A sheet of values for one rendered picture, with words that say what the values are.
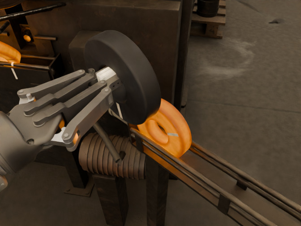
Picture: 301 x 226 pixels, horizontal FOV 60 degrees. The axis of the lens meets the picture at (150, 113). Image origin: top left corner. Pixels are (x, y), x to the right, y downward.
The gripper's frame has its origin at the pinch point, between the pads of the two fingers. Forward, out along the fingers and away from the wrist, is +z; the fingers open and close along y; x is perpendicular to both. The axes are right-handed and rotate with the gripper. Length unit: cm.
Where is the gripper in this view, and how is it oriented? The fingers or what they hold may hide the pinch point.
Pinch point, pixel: (118, 72)
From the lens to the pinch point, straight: 41.2
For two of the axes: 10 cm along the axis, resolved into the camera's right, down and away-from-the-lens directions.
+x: -0.4, -6.8, -7.4
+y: 7.1, 5.0, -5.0
